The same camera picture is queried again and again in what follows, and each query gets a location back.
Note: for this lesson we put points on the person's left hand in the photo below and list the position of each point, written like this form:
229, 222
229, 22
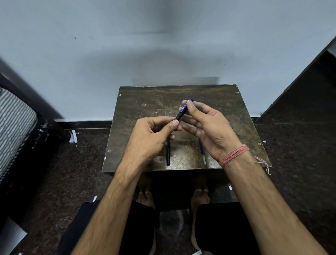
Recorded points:
147, 136

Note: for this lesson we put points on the person's right hand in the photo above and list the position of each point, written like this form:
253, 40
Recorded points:
212, 131

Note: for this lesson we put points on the person's right thumb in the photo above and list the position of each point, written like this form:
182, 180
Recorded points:
199, 105

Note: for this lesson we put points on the person's right middle finger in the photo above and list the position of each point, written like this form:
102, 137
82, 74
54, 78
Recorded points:
190, 120

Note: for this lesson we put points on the person's left thumb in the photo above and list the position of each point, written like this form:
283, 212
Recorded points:
168, 130

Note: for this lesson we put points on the blue and black pen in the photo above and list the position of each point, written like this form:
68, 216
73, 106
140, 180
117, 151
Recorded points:
181, 113

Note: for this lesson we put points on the person's left forearm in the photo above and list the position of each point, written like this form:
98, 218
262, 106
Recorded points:
110, 210

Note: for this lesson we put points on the person's right forearm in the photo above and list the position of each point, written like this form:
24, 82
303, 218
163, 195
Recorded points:
265, 205

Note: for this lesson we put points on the small dark wooden table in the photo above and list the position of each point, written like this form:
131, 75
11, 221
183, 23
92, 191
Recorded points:
147, 102

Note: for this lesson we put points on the blue pen with white tip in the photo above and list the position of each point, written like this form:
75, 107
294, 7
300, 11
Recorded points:
202, 153

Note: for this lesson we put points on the red thread wristband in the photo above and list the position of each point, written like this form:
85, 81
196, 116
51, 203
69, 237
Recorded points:
233, 155

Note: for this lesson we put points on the person's left foot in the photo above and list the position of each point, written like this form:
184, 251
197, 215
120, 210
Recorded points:
146, 193

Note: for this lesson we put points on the person's foot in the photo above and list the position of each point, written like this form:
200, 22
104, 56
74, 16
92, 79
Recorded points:
146, 193
200, 195

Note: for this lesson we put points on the person's right foot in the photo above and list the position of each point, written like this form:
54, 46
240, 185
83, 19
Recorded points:
200, 195

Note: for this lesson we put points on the crumpled white paper scrap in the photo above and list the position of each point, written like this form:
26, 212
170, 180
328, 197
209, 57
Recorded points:
73, 136

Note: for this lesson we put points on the black shorts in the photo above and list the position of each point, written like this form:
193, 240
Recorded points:
223, 228

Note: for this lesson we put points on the striped grey mattress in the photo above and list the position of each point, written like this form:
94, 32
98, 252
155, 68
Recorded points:
14, 126

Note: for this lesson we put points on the white sheet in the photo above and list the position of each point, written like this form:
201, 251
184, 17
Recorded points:
10, 236

